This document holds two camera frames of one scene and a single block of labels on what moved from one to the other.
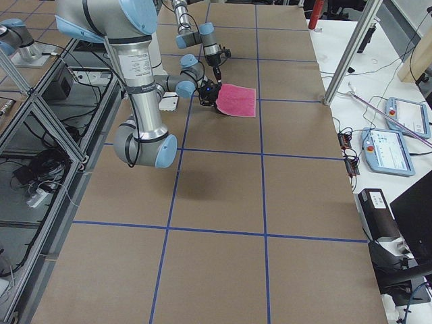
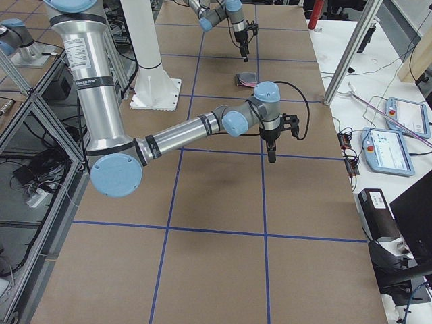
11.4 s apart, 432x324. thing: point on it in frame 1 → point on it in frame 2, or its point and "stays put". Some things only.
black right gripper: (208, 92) → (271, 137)
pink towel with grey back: (236, 100) → (246, 79)
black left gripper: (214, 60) → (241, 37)
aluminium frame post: (368, 15) stays put
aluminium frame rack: (52, 138) stays put
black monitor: (412, 211) stays put
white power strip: (38, 196) stays put
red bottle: (316, 14) stays put
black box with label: (376, 214) stays put
